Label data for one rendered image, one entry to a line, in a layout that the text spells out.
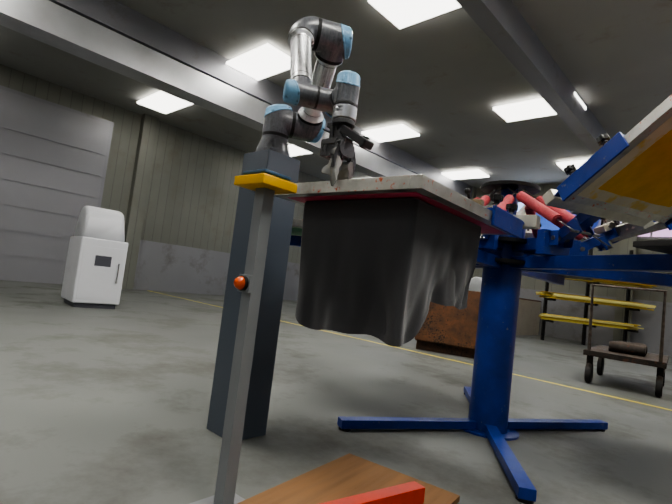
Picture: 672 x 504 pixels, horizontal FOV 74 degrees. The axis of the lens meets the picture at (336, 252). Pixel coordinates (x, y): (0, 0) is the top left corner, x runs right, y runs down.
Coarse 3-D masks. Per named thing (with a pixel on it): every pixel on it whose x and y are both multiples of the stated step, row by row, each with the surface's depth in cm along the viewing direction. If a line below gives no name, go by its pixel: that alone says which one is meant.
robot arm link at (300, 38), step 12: (300, 24) 162; (312, 24) 163; (288, 36) 163; (300, 36) 159; (312, 36) 162; (300, 48) 154; (312, 48) 170; (300, 60) 150; (300, 72) 146; (288, 84) 141; (300, 84) 143; (312, 84) 145; (288, 96) 142; (300, 96) 143; (312, 96) 143; (312, 108) 147
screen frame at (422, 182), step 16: (400, 176) 121; (416, 176) 117; (304, 192) 143; (320, 192) 139; (336, 192) 135; (352, 192) 132; (368, 192) 129; (384, 192) 127; (400, 192) 124; (432, 192) 120; (448, 192) 128; (464, 208) 136; (480, 208) 145
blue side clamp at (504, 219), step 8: (488, 208) 154; (496, 208) 153; (496, 216) 154; (504, 216) 159; (512, 216) 166; (496, 224) 154; (504, 224) 160; (512, 224) 166; (520, 224) 173; (512, 232) 166; (520, 232) 173
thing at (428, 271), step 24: (432, 216) 135; (456, 216) 148; (432, 240) 137; (456, 240) 149; (432, 264) 138; (456, 264) 151; (408, 288) 128; (432, 288) 141; (456, 288) 152; (408, 312) 130; (408, 336) 133
